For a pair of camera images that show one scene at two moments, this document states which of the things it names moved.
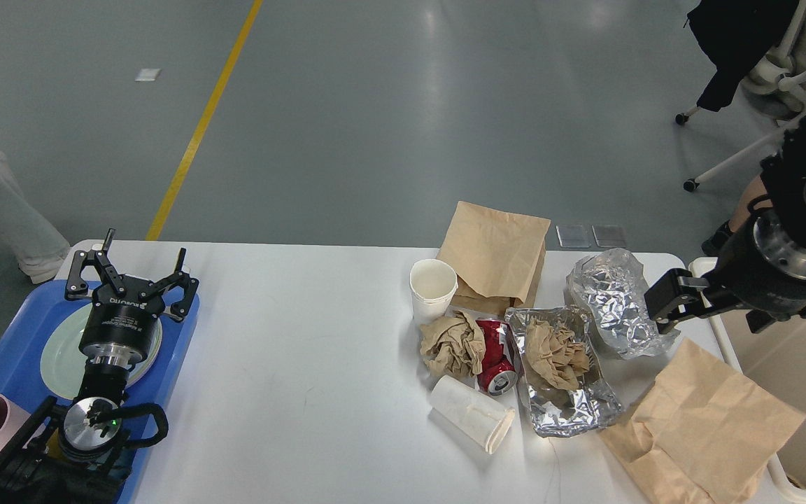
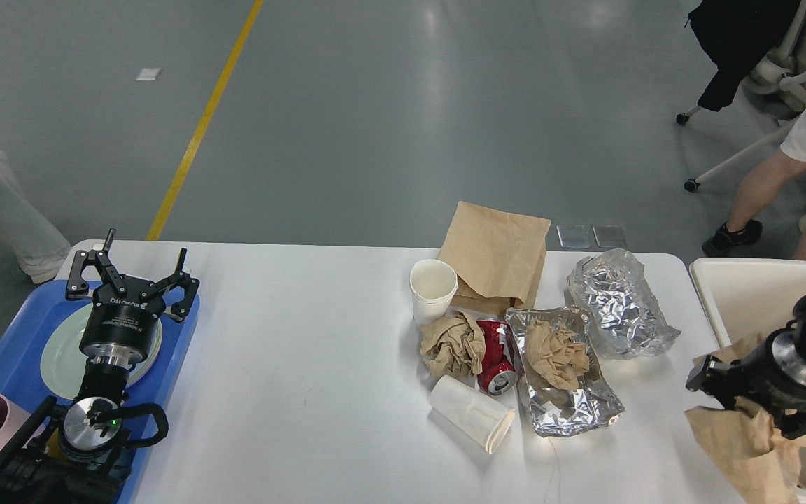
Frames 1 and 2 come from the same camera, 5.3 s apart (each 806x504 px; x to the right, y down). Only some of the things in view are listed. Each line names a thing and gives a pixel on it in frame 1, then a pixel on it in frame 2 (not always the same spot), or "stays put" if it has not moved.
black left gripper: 122,330 stays put
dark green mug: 54,446 stays put
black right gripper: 756,268 to 776,375
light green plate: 64,365 stays put
